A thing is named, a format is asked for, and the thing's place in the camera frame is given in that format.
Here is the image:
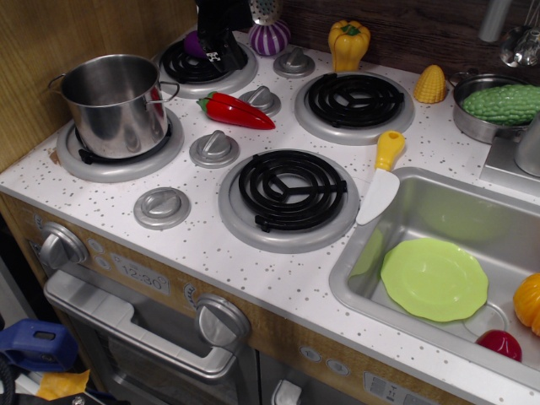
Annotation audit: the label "yellow white toy knife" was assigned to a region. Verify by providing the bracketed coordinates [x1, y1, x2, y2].
[356, 130, 406, 225]

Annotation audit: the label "purple toy eggplant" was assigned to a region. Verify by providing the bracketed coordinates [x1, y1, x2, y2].
[183, 30, 206, 59]

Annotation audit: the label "right grey oven dial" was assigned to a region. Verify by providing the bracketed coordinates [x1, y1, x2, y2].
[195, 294, 251, 348]

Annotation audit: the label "grey toy sink basin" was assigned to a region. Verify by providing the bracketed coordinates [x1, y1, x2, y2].
[330, 168, 539, 390]

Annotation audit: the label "grey stove knob upper middle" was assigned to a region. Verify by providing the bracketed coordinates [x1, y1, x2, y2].
[240, 86, 281, 117]

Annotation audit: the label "grey stove knob lower middle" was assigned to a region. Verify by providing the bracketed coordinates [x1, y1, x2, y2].
[189, 130, 240, 169]

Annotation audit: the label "grey oven dial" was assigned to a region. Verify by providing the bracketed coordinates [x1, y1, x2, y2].
[195, 294, 251, 348]
[40, 222, 89, 269]

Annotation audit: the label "black burner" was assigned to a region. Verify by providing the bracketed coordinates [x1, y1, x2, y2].
[294, 73, 415, 146]
[154, 40, 258, 99]
[218, 149, 359, 254]
[57, 109, 184, 183]

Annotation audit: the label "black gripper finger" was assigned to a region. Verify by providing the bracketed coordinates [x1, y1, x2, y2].
[198, 37, 213, 59]
[213, 29, 247, 72]

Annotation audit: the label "grey metal pole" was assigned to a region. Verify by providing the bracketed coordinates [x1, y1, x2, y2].
[478, 0, 512, 43]

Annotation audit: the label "grey stove knob front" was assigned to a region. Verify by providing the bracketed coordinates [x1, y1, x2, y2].
[133, 187, 191, 230]

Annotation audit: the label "green toy bitter gourd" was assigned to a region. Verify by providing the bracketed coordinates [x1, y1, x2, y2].
[462, 84, 539, 127]

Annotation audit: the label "hanging metal ladles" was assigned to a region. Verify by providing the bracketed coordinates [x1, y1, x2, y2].
[499, 1, 539, 68]

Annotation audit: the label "small steel pan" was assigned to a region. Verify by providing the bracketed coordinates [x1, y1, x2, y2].
[448, 69, 529, 144]

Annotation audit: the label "steel pot with handles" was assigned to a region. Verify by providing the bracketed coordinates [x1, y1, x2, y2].
[48, 54, 170, 161]

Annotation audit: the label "purple white striped vase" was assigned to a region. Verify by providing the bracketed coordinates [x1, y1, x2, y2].
[248, 20, 291, 57]

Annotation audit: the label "orange toy pumpkin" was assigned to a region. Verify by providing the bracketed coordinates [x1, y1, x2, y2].
[513, 273, 540, 336]

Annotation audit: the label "grey faucet base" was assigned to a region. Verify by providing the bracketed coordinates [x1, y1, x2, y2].
[479, 113, 540, 194]

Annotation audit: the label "back right black burner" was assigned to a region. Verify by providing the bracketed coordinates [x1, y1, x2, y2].
[294, 73, 415, 146]

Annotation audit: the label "left grey oven dial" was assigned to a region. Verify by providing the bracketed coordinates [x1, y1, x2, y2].
[40, 222, 89, 269]

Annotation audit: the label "front right black burner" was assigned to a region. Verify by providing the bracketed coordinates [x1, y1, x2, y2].
[218, 149, 359, 254]

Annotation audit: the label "yellow toy corn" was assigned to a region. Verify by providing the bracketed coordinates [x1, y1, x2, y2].
[413, 64, 447, 104]

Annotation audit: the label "grey oven door handle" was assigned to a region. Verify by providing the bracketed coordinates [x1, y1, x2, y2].
[44, 270, 236, 383]

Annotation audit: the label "red toy tomato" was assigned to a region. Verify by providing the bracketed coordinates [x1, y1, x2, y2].
[476, 329, 522, 362]

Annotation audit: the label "toy oven clock display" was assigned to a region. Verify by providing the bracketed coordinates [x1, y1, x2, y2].
[110, 253, 170, 295]

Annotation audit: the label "grey stove knob back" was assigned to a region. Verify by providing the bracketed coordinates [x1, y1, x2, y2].
[273, 47, 316, 78]

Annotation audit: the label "yellow cloth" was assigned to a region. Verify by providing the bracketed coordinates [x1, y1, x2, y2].
[35, 370, 90, 401]

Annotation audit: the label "grey stove knob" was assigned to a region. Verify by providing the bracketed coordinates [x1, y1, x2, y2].
[133, 187, 191, 230]
[240, 86, 281, 117]
[273, 47, 316, 78]
[189, 130, 240, 169]

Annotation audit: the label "light green plastic plate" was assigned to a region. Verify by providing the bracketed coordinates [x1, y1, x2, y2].
[381, 238, 489, 322]

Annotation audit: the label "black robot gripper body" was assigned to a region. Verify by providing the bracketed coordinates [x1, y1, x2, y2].
[196, 0, 252, 40]

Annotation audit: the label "blue plastic device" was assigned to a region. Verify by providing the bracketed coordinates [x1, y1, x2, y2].
[1, 319, 78, 372]

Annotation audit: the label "yellow toy bell pepper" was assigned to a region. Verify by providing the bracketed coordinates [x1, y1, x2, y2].
[327, 20, 371, 72]

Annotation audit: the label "back left black burner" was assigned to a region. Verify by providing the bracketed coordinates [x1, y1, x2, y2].
[154, 40, 258, 99]

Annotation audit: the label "front left black burner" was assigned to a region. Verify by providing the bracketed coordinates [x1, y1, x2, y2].
[57, 109, 184, 183]

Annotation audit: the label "red toy chili pepper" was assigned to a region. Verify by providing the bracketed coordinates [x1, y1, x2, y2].
[197, 92, 275, 130]

